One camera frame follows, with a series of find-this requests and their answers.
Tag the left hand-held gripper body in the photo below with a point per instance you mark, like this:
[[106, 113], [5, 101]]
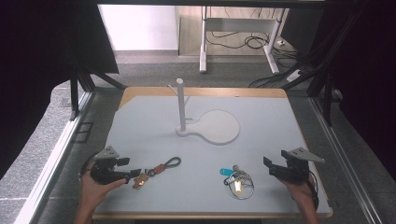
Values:
[[104, 174]]

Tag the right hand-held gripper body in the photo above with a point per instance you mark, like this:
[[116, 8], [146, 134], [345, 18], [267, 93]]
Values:
[[297, 169]]

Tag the white key rack stand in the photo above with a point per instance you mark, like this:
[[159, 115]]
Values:
[[214, 127]]

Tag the person's left hand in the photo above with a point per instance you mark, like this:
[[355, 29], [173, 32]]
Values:
[[93, 189]]

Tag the person's right hand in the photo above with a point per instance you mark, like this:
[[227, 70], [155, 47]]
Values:
[[299, 193]]

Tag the white power strip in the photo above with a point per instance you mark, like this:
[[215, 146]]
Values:
[[294, 75]]

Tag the black curtain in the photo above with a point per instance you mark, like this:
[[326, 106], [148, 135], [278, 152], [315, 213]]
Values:
[[37, 62], [367, 77]]

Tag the aluminium frame rail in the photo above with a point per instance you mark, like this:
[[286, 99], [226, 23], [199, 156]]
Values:
[[342, 161], [53, 158]]

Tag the black frame strut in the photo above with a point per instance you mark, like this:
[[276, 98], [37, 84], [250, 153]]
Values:
[[81, 82], [327, 93]]

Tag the white metal desk frame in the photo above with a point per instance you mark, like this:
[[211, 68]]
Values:
[[239, 24]]

